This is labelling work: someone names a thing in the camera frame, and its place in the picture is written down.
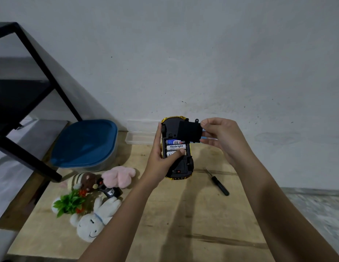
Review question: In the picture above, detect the person's left hand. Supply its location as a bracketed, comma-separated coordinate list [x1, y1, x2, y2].
[141, 123, 186, 189]

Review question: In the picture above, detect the person's right hand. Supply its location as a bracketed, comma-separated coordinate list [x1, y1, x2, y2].
[200, 117, 258, 168]

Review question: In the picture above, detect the black battery cover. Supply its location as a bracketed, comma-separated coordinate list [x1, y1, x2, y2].
[178, 118, 203, 144]

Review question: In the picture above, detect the yellow black toy car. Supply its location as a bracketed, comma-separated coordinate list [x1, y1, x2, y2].
[160, 116, 195, 180]

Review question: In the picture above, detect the person's right forearm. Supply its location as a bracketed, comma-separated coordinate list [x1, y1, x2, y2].
[234, 155, 339, 262]

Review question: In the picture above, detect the person's left forearm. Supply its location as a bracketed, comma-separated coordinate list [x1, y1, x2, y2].
[77, 176, 157, 262]

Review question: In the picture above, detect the clear plastic box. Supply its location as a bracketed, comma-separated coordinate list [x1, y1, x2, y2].
[125, 120, 162, 145]

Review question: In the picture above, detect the black screwdriver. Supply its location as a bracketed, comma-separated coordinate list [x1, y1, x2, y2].
[204, 167, 230, 196]

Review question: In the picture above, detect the pink plush toy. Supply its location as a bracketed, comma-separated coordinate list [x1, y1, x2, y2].
[101, 166, 137, 189]

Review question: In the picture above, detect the small black toy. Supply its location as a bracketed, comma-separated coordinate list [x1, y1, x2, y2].
[96, 179, 123, 200]

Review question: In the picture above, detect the brown striped plush toy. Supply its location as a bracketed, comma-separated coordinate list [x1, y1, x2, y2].
[60, 172, 105, 194]

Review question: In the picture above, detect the blue lidded container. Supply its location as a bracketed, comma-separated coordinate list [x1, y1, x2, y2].
[50, 119, 119, 173]

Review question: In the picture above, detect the white plush rabbit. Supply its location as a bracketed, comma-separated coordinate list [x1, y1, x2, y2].
[70, 196, 122, 243]

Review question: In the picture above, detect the green artificial plant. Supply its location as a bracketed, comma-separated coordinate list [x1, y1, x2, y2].
[53, 189, 87, 218]

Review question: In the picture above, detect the black metal shelf frame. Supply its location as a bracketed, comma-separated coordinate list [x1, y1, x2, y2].
[0, 22, 83, 183]

